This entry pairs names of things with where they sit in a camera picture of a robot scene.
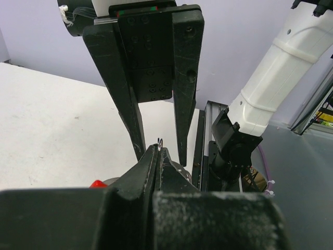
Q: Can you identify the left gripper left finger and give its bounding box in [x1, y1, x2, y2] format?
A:
[104, 144, 159, 201]

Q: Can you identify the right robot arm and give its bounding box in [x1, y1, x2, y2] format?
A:
[82, 1, 332, 190]

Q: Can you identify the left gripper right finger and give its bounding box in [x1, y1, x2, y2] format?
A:
[153, 147, 200, 193]

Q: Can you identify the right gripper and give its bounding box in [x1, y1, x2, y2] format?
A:
[83, 4, 204, 167]

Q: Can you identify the aluminium front rail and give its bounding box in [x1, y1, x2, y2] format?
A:
[191, 101, 227, 192]

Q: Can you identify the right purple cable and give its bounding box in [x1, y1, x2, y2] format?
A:
[259, 145, 276, 197]

